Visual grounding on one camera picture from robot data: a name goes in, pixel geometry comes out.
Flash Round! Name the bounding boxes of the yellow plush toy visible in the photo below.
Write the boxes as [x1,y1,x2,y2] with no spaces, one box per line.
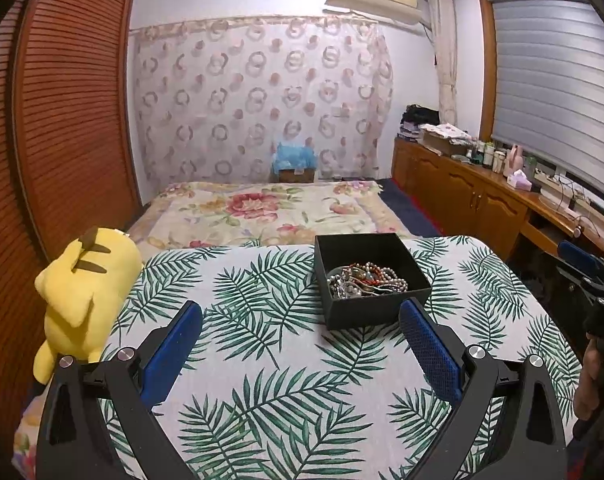
[33,226,144,386]

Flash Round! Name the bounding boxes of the brown louvred wardrobe door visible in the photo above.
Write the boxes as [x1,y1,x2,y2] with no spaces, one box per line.
[12,0,144,261]
[0,0,50,461]

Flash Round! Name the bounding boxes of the wooden sideboard cabinet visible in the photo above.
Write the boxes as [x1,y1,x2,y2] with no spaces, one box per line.
[392,137,604,281]

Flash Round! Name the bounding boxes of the beige window curtain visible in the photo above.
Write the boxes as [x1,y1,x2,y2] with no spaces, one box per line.
[427,0,457,126]

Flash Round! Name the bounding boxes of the black jewelry box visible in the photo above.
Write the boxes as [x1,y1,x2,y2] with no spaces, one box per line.
[314,232,433,331]

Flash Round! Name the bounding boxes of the wooden window frame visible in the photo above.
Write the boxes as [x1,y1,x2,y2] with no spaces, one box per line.
[476,0,498,143]

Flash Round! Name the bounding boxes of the box with patterned cloth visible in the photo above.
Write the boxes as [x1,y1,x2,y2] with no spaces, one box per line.
[419,124,475,157]

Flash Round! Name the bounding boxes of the palm leaf tablecloth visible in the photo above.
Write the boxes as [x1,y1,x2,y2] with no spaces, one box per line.
[99,235,582,480]

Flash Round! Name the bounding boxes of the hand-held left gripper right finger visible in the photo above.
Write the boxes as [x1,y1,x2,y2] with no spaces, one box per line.
[398,297,568,480]

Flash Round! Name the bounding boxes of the pile of mixed jewelry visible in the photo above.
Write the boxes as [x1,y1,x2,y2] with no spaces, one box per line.
[326,261,411,301]

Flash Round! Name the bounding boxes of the stack of folded clothes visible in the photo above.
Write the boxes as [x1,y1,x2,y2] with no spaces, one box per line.
[399,104,440,141]

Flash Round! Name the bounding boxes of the dark blue bedsheet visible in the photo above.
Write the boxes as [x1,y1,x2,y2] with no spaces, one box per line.
[379,177,453,238]

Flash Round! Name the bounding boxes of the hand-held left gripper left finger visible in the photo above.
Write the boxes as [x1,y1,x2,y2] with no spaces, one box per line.
[36,300,203,480]

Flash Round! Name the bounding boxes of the circle patterned sheer curtain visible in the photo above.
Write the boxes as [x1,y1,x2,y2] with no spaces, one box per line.
[132,16,395,193]

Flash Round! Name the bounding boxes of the person's right hand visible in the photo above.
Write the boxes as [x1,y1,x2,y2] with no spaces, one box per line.
[574,336,604,425]

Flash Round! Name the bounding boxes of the grey window blind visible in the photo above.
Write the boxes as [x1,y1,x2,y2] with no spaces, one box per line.
[489,0,604,196]

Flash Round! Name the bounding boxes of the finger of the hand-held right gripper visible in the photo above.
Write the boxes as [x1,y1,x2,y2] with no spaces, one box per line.
[554,265,604,308]
[556,240,604,283]

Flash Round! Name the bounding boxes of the blue plastic bag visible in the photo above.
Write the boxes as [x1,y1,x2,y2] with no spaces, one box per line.
[272,141,317,173]

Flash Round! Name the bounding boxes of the small cardboard box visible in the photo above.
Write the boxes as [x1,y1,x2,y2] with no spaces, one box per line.
[278,167,315,184]

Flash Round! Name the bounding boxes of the pink tissue box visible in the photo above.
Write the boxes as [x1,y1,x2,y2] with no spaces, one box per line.
[504,170,532,192]

